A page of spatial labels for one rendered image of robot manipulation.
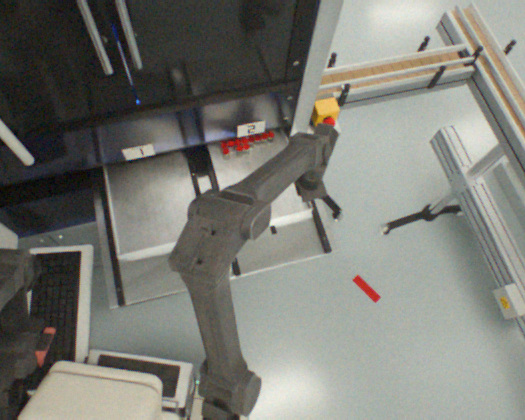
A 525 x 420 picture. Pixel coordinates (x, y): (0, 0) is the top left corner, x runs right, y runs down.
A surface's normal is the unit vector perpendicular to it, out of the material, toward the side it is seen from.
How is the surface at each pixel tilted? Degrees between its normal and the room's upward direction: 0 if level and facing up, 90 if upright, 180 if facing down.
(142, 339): 0
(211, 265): 18
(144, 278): 0
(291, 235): 0
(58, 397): 42
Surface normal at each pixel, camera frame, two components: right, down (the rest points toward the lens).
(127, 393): 0.13, -0.90
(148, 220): 0.05, -0.38
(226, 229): -0.25, -0.49
